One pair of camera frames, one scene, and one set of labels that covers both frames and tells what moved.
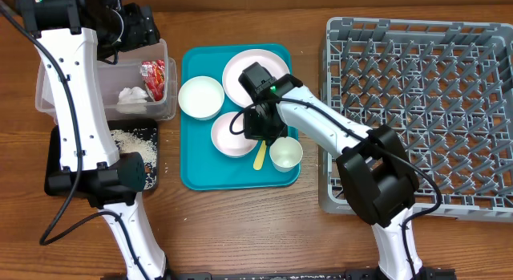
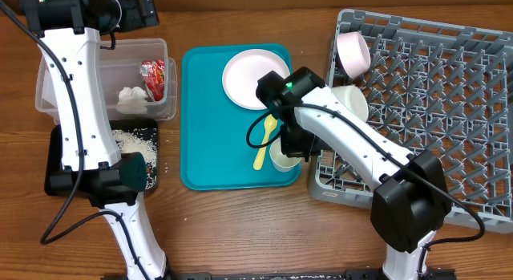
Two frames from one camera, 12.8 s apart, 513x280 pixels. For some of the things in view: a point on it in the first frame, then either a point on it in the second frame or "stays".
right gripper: (251, 131) to (290, 148)
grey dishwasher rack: (447, 87) stays
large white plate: (242, 59) stays
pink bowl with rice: (227, 143) to (353, 54)
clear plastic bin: (139, 86) stays
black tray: (131, 135) stays
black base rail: (426, 274) stays
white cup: (284, 153) stays
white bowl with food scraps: (201, 97) to (353, 99)
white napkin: (131, 100) stays
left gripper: (143, 31) to (135, 18)
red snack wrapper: (153, 74) stays
